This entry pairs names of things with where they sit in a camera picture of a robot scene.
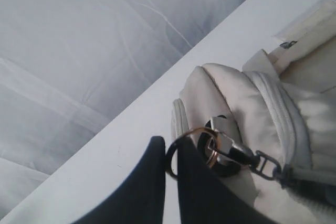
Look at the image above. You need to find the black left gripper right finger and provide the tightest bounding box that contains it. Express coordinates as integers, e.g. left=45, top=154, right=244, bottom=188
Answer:
left=177, top=137, right=274, bottom=224

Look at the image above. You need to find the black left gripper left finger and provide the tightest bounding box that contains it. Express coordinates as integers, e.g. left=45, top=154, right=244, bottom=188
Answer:
left=75, top=136, right=166, bottom=223

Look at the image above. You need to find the silver metal ring with stem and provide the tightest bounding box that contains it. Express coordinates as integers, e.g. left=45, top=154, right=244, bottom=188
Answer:
left=165, top=127, right=282, bottom=182

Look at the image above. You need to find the cream fabric duffel bag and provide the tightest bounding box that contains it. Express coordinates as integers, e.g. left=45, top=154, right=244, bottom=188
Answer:
left=171, top=0, right=335, bottom=223

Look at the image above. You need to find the white backdrop curtain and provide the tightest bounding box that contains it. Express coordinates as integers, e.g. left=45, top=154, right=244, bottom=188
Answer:
left=1, top=0, right=245, bottom=216

